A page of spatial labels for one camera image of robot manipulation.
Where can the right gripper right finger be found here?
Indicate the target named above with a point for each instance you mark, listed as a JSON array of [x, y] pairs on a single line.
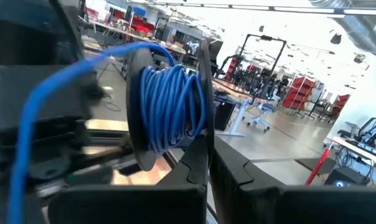
[[284, 205]]

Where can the black ceiling spotlight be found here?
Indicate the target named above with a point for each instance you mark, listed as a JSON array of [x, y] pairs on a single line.
[[336, 39]]

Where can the grey office chair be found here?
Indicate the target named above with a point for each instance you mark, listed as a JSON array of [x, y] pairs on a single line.
[[262, 109]]

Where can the black computer with blue lights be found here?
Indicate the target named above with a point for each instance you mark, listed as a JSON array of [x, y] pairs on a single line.
[[343, 175]]

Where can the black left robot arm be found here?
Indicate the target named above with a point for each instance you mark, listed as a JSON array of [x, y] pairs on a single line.
[[20, 37]]

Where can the red stick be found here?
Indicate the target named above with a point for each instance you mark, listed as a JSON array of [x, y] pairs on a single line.
[[317, 168]]

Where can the red bin rack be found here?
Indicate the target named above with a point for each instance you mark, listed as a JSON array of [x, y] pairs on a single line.
[[339, 104], [300, 90]]

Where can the cluttered desk with wooden edge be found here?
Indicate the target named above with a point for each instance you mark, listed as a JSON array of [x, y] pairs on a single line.
[[356, 149]]

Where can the long ceiling light bar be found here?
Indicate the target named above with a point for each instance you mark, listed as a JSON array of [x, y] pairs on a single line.
[[300, 9]]

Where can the black robot rig frame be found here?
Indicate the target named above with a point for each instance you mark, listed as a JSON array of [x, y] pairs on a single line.
[[266, 38]]

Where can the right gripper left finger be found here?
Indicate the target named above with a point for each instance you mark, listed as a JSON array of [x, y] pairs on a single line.
[[129, 205]]

